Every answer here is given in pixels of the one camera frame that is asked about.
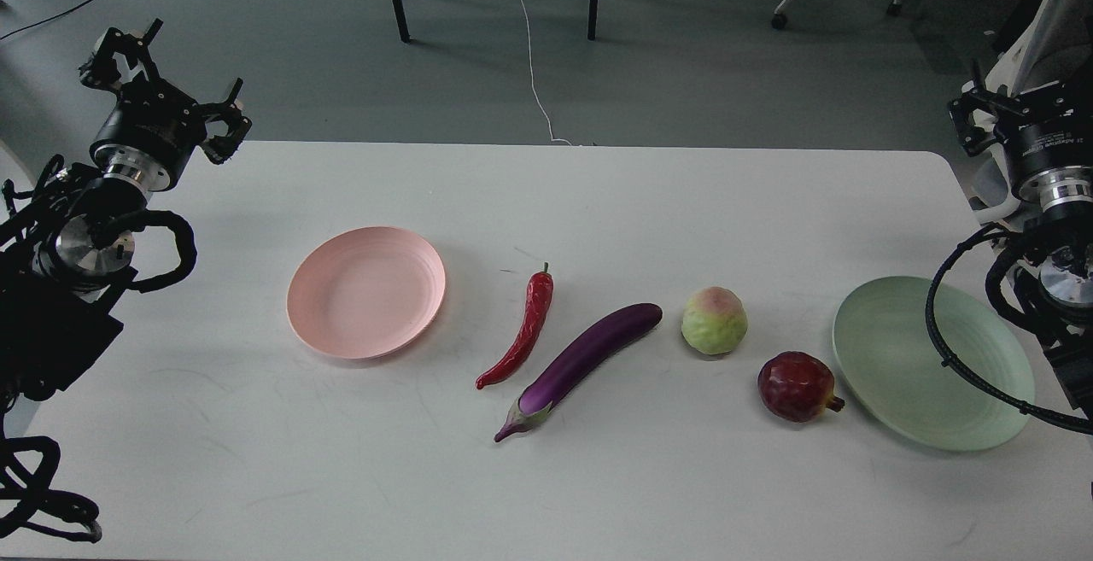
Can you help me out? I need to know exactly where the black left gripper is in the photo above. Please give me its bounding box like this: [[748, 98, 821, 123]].
[[79, 19, 252, 192]]

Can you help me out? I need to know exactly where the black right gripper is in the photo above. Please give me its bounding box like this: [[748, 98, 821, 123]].
[[948, 58, 1090, 199]]

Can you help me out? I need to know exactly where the red pomegranate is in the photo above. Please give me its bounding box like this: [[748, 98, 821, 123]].
[[757, 351, 845, 424]]

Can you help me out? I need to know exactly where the green pink peach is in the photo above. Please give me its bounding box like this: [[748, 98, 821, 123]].
[[681, 287, 750, 357]]

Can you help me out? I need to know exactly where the red chili pepper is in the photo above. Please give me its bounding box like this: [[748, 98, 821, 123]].
[[475, 262, 554, 390]]

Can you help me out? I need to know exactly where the purple eggplant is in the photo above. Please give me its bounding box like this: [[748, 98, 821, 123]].
[[494, 303, 663, 443]]

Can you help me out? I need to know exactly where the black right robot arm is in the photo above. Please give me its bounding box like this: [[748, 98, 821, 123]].
[[925, 61, 1092, 434]]

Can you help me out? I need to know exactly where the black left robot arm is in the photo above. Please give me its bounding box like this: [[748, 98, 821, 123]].
[[1, 20, 252, 416]]

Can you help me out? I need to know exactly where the green plastic plate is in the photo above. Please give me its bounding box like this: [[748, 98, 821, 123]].
[[832, 276, 1037, 452]]

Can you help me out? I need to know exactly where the pink plastic plate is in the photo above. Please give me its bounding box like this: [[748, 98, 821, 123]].
[[286, 226, 447, 359]]

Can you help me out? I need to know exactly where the white floor cable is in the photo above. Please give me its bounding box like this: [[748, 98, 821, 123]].
[[500, 0, 575, 147]]

